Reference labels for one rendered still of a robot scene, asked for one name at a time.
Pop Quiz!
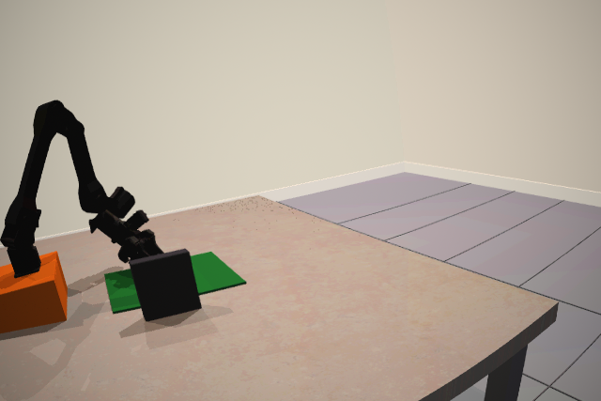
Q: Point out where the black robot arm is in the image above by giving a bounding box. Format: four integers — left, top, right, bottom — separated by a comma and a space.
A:
0, 100, 149, 279

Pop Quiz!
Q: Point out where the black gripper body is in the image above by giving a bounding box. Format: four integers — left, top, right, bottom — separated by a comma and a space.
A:
110, 220, 155, 263

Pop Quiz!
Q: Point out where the green circuit board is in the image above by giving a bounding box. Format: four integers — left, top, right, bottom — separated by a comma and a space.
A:
104, 252, 247, 314

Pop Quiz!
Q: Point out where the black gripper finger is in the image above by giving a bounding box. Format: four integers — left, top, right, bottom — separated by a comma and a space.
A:
145, 235, 164, 255
129, 242, 150, 261

